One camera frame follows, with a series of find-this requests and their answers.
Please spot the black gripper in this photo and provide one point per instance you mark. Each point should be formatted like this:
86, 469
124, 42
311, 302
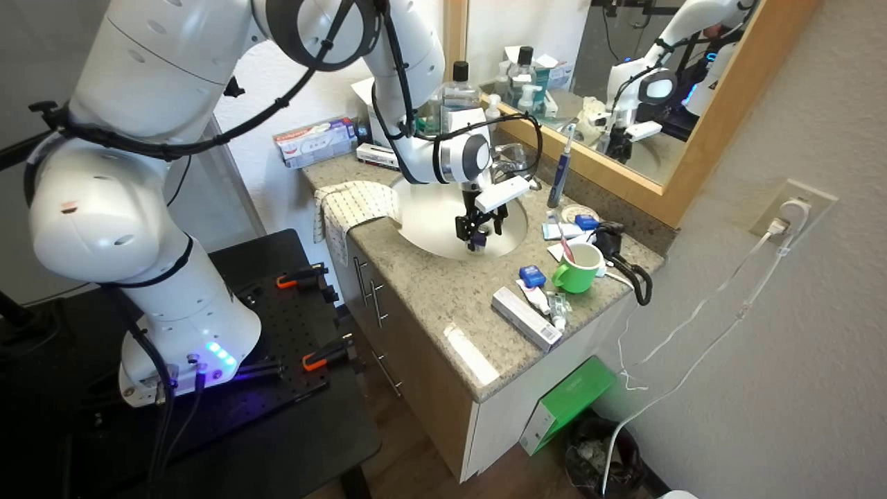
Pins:
484, 206

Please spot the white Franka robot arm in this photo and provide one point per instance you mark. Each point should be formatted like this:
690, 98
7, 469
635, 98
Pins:
128, 184

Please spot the white oval sink basin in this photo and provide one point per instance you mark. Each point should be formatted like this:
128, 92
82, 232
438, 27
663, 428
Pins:
431, 225

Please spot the blue dental floss case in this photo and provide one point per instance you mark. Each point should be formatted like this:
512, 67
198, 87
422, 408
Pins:
531, 275

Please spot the chrome faucet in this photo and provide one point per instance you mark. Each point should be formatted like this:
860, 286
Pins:
512, 159

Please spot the white cream tube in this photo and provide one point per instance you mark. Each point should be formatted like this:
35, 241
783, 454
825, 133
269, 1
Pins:
559, 231

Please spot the toothbrush in mug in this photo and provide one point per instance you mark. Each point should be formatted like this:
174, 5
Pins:
566, 241

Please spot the small white tube red print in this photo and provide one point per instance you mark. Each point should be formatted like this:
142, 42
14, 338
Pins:
538, 296

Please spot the electric toothbrush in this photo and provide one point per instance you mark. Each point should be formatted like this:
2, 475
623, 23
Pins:
559, 181

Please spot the long grey white toothpaste box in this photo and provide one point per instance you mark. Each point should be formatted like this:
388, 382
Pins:
527, 316

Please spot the green mug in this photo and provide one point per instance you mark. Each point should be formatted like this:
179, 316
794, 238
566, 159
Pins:
577, 268

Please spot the small white flat box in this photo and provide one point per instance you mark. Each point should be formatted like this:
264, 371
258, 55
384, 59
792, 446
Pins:
379, 156

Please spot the white folded towel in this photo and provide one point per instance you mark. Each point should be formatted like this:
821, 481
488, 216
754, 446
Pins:
356, 203

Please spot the blue mouthwash bottle black cap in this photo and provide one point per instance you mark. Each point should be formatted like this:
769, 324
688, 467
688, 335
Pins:
458, 98

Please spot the wooden vanity cabinet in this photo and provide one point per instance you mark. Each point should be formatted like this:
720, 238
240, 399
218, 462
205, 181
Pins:
417, 370

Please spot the tissue box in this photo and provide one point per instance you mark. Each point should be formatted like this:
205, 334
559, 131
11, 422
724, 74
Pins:
318, 142

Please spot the orange black clamp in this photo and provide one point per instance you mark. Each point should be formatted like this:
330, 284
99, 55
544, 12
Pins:
301, 277
326, 354

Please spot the green box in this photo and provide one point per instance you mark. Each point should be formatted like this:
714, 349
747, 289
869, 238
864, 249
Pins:
571, 397

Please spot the black trash bin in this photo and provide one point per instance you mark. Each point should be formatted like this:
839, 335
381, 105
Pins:
605, 457

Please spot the black robot cart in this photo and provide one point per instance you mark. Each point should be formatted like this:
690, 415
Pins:
266, 424

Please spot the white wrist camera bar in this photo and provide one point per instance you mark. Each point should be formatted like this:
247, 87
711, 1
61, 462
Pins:
506, 192

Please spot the wood framed wall mirror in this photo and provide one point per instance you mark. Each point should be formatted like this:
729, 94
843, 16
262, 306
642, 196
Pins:
738, 92

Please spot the white wall outlet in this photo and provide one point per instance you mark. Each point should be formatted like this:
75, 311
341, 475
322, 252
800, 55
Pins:
796, 212

